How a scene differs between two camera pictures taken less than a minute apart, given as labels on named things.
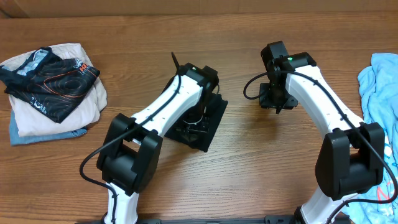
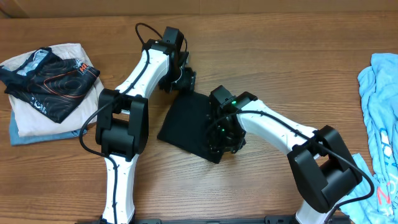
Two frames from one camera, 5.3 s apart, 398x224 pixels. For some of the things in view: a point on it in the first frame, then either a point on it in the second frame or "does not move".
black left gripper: (194, 132) to (188, 80)
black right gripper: (266, 102) to (216, 144)
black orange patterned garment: (56, 86) does not move
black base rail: (267, 219) does not move
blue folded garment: (15, 139) does not move
